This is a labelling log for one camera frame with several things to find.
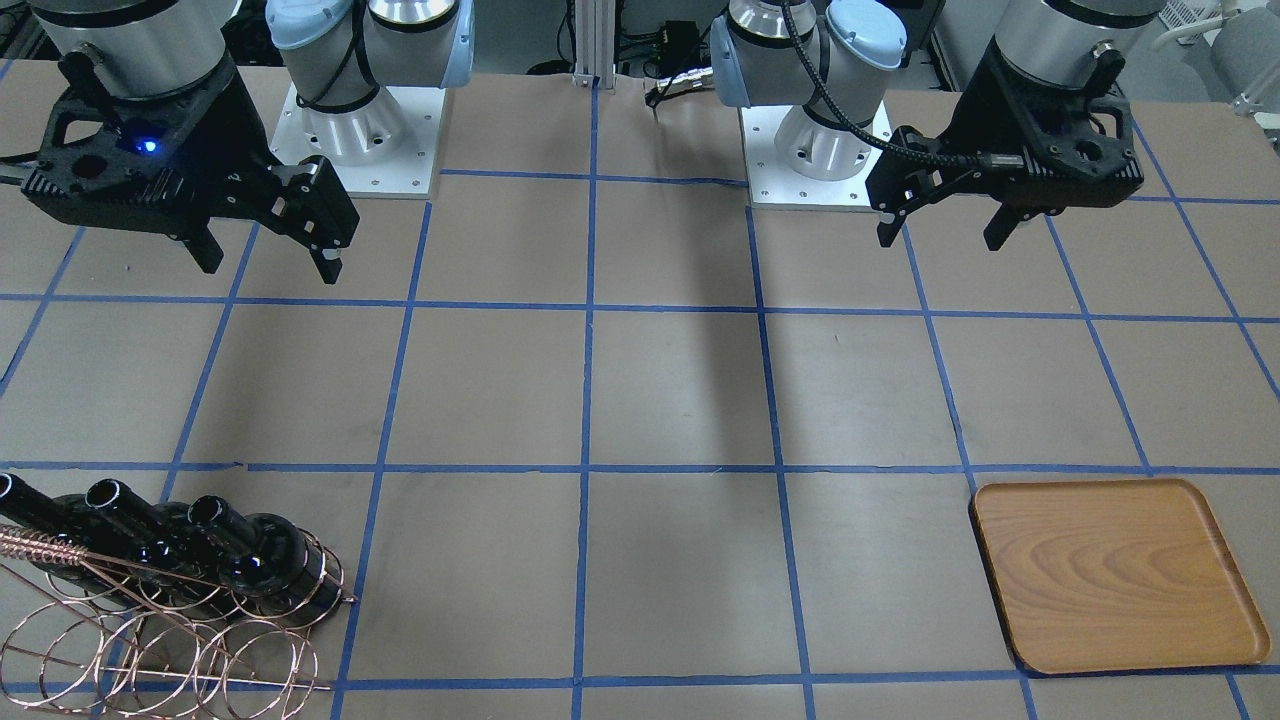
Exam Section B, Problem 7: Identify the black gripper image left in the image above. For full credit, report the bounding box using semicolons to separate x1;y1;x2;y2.
20;53;360;284

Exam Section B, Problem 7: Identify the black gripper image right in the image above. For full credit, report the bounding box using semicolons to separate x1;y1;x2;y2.
867;41;1146;252

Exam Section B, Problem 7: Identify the dark wine bottle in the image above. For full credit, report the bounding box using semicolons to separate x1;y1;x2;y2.
188;495;343;629
1;473;97;589
84;478;212;607

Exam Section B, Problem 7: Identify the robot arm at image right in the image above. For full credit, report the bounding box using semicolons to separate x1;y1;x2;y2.
709;1;1162;251

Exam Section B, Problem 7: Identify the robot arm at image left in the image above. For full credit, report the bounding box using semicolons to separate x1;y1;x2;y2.
3;1;474;284

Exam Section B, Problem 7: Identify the wooden tray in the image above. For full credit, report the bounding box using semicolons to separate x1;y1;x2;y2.
970;478;1274;675

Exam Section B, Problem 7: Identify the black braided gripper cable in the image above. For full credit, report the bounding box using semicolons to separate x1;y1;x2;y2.
778;0;1023;170

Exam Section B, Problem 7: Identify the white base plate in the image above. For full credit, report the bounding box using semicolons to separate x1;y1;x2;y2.
739;106;881;213
271;86;451;199

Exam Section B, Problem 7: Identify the aluminium frame post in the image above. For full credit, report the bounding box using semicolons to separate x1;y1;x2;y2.
572;0;620;92

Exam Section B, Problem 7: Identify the copper wire bottle basket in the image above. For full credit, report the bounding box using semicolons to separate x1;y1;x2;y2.
3;495;352;719

